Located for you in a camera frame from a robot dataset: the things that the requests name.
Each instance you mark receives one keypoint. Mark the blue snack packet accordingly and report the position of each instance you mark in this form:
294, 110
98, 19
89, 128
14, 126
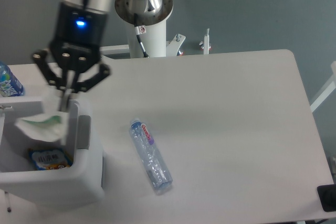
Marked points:
50, 159

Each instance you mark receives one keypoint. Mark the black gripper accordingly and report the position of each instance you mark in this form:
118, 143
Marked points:
75, 46

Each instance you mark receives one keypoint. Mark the black device at table edge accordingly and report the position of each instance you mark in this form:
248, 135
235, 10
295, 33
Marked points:
327, 197

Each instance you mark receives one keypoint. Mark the white frame bar right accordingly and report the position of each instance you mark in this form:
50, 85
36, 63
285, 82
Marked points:
324, 91

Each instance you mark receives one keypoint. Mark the white trash can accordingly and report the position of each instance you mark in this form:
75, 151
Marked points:
79, 184

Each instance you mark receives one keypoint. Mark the clear plastic bottle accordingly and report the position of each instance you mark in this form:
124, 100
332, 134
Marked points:
150, 156

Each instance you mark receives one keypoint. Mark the white pedestal foot bracket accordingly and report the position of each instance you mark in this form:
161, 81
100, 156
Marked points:
173, 47

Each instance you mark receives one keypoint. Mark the white paper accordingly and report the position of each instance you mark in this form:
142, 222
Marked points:
52, 124

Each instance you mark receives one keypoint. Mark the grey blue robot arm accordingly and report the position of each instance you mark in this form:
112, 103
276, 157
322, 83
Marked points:
97, 5

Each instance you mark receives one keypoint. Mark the blue labelled water bottle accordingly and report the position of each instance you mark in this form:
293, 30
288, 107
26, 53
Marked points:
10, 85

